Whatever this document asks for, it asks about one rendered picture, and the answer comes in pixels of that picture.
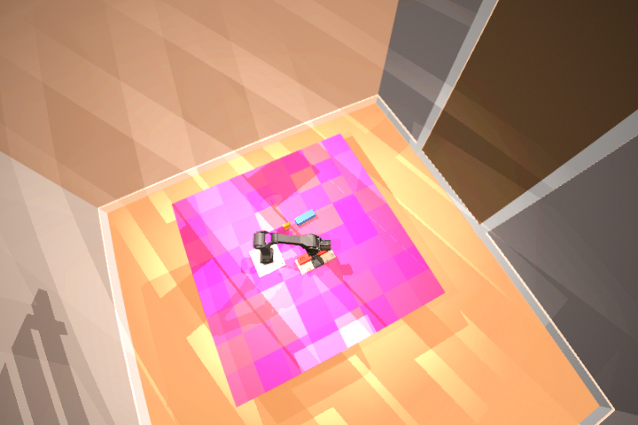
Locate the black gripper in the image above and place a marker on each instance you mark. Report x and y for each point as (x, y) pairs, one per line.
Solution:
(317, 260)

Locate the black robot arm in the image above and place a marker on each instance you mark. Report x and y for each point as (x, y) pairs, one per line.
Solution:
(310, 242)

